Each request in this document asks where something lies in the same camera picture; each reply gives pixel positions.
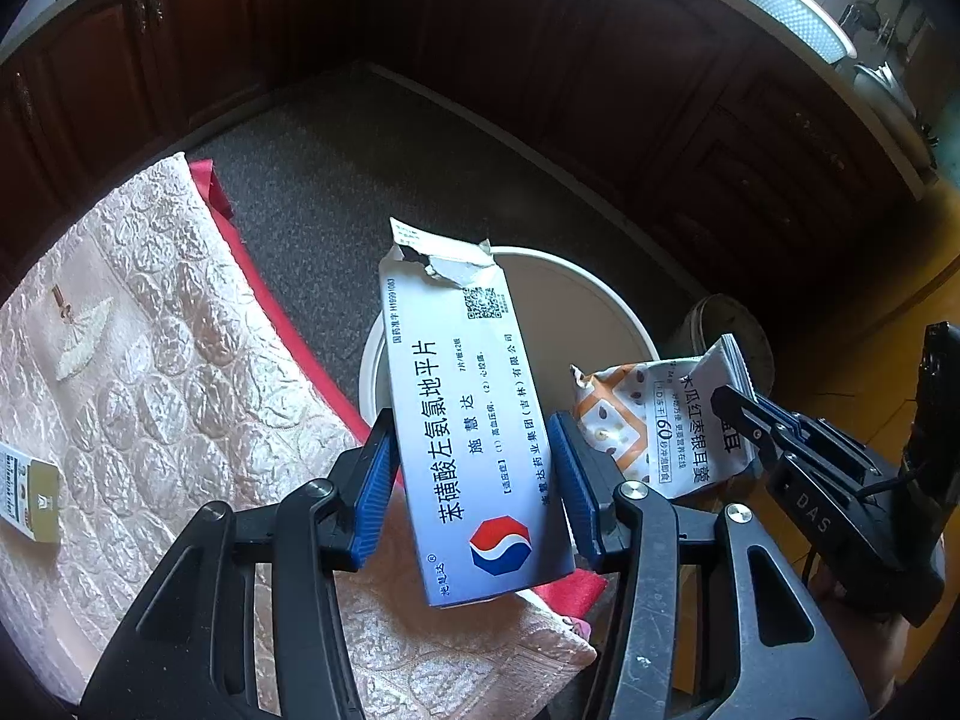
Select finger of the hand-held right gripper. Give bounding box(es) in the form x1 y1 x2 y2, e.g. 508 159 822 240
754 394 878 481
711 386 807 462

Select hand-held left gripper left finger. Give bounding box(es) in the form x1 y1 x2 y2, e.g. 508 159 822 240
75 409 398 720

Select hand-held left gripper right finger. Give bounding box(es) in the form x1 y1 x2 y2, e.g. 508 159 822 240
546 411 878 720

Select orange and white snack packet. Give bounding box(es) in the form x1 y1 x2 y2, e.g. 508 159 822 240
570 335 762 500

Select white medicine box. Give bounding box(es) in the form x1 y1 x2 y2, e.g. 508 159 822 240
373 217 578 608

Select white plastic bucket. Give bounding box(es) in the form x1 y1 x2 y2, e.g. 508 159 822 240
358 246 661 466

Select person's right hand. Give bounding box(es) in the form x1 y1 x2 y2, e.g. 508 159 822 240
814 570 901 683

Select round grey drum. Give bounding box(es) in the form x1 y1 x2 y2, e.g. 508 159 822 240
686 292 777 391

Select pink quilted blanket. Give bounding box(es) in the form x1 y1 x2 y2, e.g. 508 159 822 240
0 152 601 706

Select pale leaf-shaped scrap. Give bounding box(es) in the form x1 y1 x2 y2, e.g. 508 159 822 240
49 285 117 383

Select green and white carton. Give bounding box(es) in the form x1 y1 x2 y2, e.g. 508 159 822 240
0 442 65 545

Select metal bowl with utensils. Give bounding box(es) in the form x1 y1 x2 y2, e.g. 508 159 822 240
851 64 938 147

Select white plastic basin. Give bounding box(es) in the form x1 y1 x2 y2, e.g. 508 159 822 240
742 0 856 65

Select dark wooden kitchen cabinet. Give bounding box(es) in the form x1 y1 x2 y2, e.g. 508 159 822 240
0 0 938 331

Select hanging kitchen utensils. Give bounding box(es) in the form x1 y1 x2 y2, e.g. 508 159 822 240
840 0 931 53

